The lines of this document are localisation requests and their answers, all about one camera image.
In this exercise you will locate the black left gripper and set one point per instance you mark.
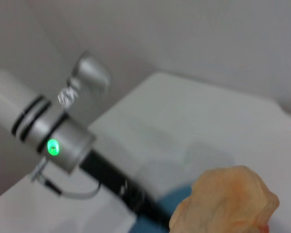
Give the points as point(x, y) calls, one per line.
point(116, 182)

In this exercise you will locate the blue plastic bowl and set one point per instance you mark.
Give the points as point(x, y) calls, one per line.
point(169, 199)

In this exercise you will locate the long toasted bread loaf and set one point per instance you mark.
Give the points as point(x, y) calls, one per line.
point(223, 201)

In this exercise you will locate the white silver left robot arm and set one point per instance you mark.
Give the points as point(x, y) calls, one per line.
point(26, 116)

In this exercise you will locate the left wrist camera housing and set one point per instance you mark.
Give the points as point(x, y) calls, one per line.
point(92, 72)

